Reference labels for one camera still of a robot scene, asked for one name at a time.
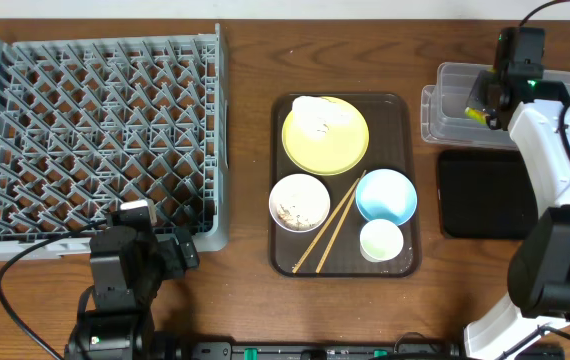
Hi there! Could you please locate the green snack wrapper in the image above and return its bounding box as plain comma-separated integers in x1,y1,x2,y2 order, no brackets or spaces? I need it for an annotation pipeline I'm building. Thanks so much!
464,107,491,125

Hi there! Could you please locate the white bowl with food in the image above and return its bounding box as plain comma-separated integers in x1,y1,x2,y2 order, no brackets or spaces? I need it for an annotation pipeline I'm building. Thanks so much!
268,174,331,233

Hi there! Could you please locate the white napkin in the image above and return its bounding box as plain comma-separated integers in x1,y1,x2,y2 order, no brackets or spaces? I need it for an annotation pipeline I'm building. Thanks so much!
292,96,352,140

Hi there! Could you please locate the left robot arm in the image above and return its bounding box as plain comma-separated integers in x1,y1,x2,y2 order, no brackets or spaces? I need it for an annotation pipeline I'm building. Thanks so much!
64,226,200,359

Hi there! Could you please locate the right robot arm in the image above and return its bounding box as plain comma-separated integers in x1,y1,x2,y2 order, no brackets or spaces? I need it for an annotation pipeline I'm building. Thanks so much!
463,26,570,359

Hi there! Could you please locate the black waste tray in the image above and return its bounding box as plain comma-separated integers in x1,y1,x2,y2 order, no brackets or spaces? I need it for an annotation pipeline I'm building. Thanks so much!
437,149,538,240

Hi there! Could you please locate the grey dishwasher rack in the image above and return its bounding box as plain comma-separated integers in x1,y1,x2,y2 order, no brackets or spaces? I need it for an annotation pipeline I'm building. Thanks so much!
0,29,229,261

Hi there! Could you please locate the clear plastic bin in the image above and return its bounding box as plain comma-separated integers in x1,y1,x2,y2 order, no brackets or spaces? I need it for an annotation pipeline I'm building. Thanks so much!
419,61,570,151

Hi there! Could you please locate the left wooden chopstick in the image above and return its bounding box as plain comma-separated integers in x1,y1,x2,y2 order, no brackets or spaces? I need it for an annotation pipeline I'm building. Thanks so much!
292,170,367,274

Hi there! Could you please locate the wooden chopstick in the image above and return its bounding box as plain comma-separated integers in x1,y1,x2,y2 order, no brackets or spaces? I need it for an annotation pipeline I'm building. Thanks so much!
315,190,356,274
292,170,367,274

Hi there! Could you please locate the right wooden chopstick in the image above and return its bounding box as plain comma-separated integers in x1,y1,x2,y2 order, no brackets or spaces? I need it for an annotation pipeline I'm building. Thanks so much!
315,190,356,274

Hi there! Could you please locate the light blue bowl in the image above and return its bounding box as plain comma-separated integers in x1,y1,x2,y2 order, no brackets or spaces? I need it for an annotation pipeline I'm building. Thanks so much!
355,169,418,226

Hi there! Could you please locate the yellow round plate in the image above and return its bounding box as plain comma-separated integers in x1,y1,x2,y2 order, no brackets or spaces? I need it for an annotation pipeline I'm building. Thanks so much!
281,96,370,176

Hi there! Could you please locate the small white cup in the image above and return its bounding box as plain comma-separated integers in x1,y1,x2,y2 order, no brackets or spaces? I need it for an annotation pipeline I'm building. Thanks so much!
359,219,404,263

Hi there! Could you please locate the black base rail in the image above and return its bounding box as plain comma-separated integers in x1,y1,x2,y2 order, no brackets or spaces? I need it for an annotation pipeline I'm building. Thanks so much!
164,340,566,360

